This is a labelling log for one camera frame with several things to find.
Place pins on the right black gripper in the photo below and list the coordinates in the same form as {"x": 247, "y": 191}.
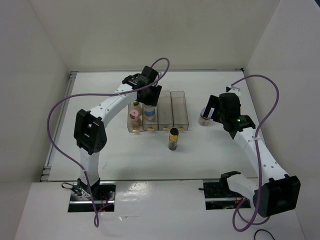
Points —
{"x": 213, "y": 102}

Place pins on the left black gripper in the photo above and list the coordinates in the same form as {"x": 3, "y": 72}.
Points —
{"x": 152, "y": 100}

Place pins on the silver lid blue label jar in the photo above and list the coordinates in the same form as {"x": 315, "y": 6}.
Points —
{"x": 149, "y": 112}

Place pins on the white lid red logo jar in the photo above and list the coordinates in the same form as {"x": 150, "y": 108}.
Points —
{"x": 204, "y": 121}

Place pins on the pink lid spice bottle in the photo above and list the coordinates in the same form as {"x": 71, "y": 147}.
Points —
{"x": 135, "y": 118}

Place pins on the gold black pepper grinder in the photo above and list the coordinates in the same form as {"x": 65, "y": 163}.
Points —
{"x": 173, "y": 138}

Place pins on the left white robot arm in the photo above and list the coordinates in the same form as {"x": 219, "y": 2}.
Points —
{"x": 89, "y": 130}

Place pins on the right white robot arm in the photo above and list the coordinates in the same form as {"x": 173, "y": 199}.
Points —
{"x": 276, "y": 191}

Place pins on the clear organizer bin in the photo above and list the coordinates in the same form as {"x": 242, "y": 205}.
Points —
{"x": 150, "y": 125}
{"x": 179, "y": 110}
{"x": 139, "y": 108}
{"x": 164, "y": 111}

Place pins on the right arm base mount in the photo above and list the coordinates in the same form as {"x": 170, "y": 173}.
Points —
{"x": 216, "y": 199}

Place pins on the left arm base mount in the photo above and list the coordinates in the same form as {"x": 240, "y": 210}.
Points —
{"x": 80, "y": 200}

